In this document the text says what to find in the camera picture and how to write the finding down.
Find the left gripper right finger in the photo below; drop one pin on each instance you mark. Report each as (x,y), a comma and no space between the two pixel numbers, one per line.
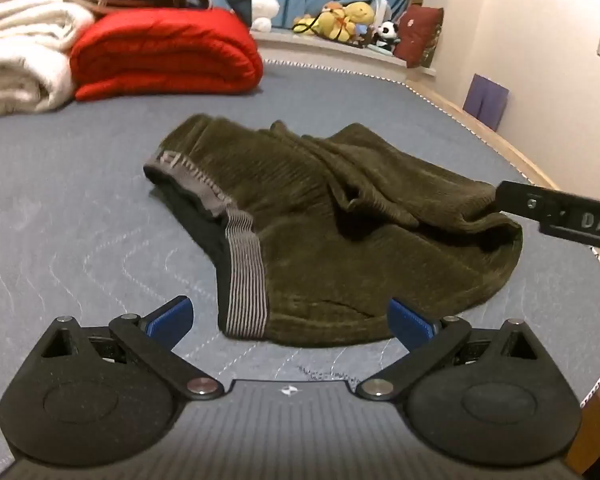
(492,398)

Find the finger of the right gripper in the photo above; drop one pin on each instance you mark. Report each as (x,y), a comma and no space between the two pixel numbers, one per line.
(558,214)

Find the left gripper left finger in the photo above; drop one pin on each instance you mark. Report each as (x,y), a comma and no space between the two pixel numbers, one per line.
(91,396)

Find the dark olive corduroy pants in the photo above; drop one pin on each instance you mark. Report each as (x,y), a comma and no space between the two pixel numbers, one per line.
(311,238)

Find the purple folded mat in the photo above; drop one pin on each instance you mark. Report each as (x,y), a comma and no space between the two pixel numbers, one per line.
(486,101)

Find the grey quilted mattress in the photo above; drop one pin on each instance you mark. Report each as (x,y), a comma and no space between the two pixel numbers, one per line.
(82,233)

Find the dark red cushion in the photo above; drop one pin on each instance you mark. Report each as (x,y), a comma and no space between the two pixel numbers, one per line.
(419,29)

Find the panda plush toy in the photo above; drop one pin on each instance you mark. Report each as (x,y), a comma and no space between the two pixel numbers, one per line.
(386,36)

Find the yellow plush toy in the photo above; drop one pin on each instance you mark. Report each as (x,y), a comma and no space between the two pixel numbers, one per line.
(351,24)

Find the white folded blanket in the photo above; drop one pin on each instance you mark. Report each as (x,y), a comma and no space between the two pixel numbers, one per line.
(36,37)

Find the grey window ledge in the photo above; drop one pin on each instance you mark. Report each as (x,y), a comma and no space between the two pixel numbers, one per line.
(281,45)

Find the white plush toy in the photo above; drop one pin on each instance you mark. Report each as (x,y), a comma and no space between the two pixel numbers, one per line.
(263,12)

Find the wooden bed frame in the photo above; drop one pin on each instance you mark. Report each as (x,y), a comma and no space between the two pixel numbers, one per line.
(584,454)

